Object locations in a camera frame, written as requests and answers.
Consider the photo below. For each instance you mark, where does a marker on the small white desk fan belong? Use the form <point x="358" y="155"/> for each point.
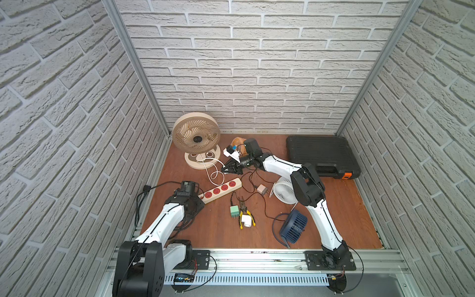
<point x="283" y="191"/>

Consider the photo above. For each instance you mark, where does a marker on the yellow handled pliers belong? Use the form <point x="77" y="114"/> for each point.
<point x="245" y="211"/>

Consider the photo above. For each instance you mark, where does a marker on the navy blue desk fan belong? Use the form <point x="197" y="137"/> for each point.
<point x="293" y="227"/>

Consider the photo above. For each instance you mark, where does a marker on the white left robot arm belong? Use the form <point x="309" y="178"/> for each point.
<point x="143" y="263"/>

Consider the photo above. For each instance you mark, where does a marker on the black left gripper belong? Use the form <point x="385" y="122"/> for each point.
<point x="193" y="207"/>

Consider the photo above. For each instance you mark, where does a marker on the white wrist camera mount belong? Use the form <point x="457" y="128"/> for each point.
<point x="232" y="152"/>

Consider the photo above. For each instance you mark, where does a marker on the beige power strip red sockets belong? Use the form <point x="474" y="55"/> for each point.
<point x="220" y="191"/>

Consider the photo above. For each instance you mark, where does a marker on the green plug adapter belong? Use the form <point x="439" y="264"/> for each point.
<point x="234" y="211"/>

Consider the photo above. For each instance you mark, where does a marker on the large beige desk fan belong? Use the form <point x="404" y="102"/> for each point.
<point x="197" y="135"/>

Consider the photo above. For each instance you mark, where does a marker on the black plastic tool case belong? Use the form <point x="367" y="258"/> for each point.
<point x="331" y="155"/>

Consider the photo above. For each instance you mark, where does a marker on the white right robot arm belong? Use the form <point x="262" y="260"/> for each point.
<point x="307" y="186"/>

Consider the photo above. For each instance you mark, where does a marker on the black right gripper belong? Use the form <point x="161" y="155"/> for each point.
<point x="234" y="165"/>

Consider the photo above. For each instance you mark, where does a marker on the white plug adapter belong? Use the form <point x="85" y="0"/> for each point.
<point x="246" y="221"/>

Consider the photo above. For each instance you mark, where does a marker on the pink plug adapter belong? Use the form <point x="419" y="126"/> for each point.
<point x="261" y="189"/>

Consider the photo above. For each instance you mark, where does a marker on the small orange desk fan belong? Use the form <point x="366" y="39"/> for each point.
<point x="238" y="144"/>

